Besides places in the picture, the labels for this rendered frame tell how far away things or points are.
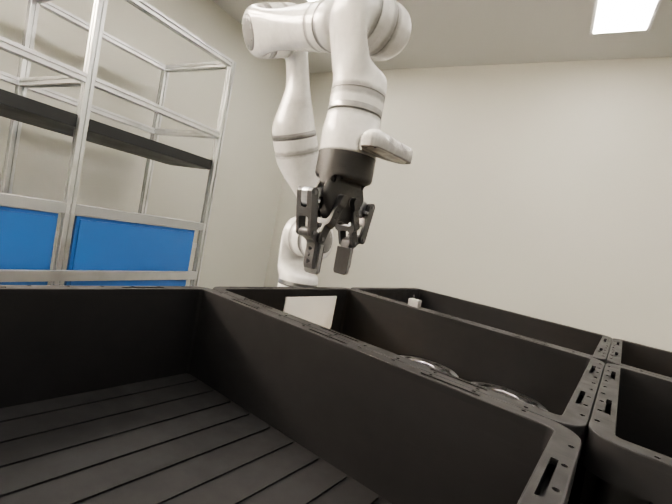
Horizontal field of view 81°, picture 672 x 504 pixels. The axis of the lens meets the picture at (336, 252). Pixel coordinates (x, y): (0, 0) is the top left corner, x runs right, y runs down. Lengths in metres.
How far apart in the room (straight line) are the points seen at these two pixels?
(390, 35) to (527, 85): 3.48
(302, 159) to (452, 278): 3.04
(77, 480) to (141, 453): 0.05
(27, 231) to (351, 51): 1.87
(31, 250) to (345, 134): 1.88
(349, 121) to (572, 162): 3.35
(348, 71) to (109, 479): 0.46
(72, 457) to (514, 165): 3.66
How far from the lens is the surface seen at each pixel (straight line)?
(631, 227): 3.72
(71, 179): 2.23
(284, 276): 0.89
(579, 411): 0.35
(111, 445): 0.38
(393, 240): 3.92
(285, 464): 0.37
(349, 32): 0.53
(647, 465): 0.31
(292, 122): 0.81
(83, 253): 2.31
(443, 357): 0.63
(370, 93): 0.51
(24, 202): 2.17
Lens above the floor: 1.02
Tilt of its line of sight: 2 degrees down
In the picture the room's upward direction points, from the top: 11 degrees clockwise
